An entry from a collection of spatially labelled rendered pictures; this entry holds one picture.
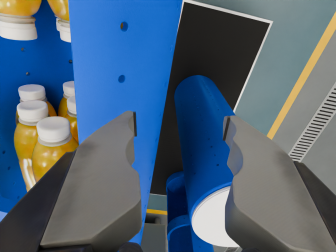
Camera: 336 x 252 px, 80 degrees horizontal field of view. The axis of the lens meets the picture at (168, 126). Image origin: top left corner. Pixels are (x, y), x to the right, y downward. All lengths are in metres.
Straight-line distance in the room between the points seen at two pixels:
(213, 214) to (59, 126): 0.46
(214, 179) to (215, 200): 0.05
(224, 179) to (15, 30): 0.50
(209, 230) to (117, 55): 0.58
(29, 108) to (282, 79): 1.56
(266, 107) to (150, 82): 1.55
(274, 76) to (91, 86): 1.53
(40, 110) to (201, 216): 0.46
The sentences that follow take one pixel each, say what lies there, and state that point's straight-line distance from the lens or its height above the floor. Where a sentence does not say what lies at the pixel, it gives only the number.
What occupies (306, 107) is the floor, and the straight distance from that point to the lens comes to 1.89.
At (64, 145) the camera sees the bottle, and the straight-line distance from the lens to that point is 0.31.
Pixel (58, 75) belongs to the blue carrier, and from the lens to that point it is 0.47.
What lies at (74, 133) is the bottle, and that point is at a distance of 0.37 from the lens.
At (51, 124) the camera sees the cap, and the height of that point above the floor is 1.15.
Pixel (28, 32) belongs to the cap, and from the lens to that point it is 0.32.
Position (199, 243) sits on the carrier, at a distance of 1.36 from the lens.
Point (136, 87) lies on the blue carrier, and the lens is 0.20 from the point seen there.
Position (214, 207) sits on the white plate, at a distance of 0.59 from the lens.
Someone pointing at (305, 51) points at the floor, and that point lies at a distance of 1.69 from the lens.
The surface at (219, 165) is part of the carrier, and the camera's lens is 0.59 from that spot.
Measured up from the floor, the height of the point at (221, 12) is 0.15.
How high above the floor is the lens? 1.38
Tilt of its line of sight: 59 degrees down
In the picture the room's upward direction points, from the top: 177 degrees clockwise
